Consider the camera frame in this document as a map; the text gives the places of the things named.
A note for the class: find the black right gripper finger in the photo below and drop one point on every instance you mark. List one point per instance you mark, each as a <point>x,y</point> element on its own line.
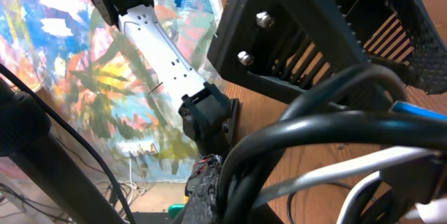
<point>201,192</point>

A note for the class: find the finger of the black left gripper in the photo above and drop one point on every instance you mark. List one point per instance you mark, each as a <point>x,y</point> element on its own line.
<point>400,35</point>
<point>335,43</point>

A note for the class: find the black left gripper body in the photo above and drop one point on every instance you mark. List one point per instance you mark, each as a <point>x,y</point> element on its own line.
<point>264,45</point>

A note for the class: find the black cable blue connector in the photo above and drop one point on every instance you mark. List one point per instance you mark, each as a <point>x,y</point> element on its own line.
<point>408,108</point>

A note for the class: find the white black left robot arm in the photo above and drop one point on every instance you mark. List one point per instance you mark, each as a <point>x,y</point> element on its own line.
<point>203,109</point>

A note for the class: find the colourful painted wall panel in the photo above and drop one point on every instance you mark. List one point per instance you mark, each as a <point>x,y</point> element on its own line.
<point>99,83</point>

